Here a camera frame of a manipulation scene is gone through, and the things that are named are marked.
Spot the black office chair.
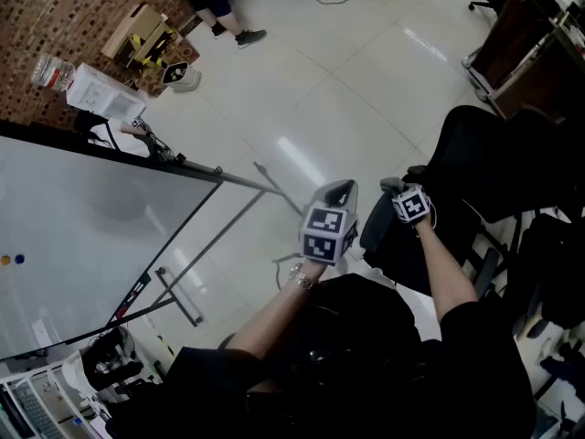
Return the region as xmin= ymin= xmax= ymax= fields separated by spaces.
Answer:
xmin=359 ymin=104 xmax=585 ymax=301

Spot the grey laptop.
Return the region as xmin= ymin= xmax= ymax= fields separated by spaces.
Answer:
xmin=0 ymin=372 xmax=69 ymax=439

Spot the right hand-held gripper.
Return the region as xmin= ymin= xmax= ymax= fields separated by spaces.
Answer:
xmin=379 ymin=177 xmax=433 ymax=224

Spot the small white bin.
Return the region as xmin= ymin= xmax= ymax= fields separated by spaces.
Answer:
xmin=161 ymin=60 xmax=203 ymax=93

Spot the dark wooden cabinet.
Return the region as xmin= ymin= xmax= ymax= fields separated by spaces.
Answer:
xmin=461 ymin=0 xmax=585 ymax=123

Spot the white box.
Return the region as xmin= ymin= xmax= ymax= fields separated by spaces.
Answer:
xmin=66 ymin=62 xmax=147 ymax=123

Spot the person's white trouser leg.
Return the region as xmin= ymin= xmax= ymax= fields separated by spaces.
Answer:
xmin=337 ymin=249 xmax=399 ymax=290

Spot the black backpack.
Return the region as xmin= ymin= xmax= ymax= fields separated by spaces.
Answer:
xmin=511 ymin=211 xmax=585 ymax=337

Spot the brown cardboard box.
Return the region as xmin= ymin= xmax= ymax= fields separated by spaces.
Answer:
xmin=100 ymin=3 xmax=184 ymax=70

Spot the person's right forearm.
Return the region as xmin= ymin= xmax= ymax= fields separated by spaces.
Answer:
xmin=413 ymin=212 xmax=479 ymax=324

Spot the large whiteboard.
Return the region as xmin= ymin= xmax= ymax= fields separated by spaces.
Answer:
xmin=0 ymin=120 xmax=225 ymax=363

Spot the person's black clothing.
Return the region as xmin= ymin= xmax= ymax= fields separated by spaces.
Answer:
xmin=104 ymin=272 xmax=538 ymax=439

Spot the black chair armrest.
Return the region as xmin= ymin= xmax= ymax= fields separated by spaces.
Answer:
xmin=359 ymin=192 xmax=399 ymax=260
xmin=473 ymin=246 xmax=503 ymax=300

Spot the person's left forearm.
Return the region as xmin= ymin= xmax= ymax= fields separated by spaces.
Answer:
xmin=226 ymin=259 xmax=330 ymax=360

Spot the clear plastic water bottle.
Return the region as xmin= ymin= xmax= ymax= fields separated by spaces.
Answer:
xmin=29 ymin=53 xmax=78 ymax=93

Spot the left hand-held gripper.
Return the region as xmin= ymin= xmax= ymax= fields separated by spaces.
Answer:
xmin=299 ymin=178 xmax=360 ymax=267

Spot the silver wristwatch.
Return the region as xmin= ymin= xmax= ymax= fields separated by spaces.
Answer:
xmin=287 ymin=262 xmax=321 ymax=291

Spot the black whiteboard stand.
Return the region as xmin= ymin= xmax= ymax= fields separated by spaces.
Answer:
xmin=107 ymin=160 xmax=305 ymax=333

